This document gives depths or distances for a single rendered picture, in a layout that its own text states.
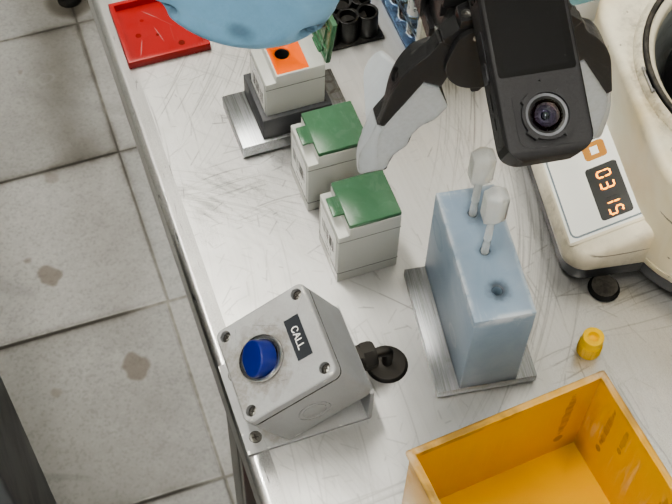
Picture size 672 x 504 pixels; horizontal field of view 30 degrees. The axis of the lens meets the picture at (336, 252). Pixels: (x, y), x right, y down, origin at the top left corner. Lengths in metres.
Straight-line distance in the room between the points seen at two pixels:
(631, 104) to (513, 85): 0.27
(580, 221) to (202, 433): 1.01
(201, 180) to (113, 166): 1.12
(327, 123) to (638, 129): 0.22
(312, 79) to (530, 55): 0.32
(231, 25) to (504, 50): 0.20
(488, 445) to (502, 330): 0.07
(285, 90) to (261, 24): 0.46
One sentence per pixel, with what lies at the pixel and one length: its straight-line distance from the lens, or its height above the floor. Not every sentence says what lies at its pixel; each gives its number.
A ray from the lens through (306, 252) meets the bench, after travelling 0.92.
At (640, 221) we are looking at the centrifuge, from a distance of 0.90.
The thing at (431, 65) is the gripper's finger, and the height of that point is 1.13.
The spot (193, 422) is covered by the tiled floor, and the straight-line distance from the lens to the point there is 1.82.
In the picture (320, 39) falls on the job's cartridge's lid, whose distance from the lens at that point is 0.93.
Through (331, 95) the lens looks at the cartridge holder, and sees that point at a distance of 0.99.
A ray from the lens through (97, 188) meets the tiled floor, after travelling 2.05.
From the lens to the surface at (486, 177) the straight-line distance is 0.78.
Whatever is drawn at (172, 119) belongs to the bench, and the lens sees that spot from 0.99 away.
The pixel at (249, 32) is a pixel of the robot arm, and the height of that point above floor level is 1.30.
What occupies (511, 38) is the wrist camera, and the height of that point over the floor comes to 1.18.
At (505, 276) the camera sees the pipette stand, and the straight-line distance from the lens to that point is 0.80.
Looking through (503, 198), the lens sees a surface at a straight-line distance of 0.75.
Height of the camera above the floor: 1.64
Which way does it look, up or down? 57 degrees down
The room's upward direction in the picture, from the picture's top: 2 degrees clockwise
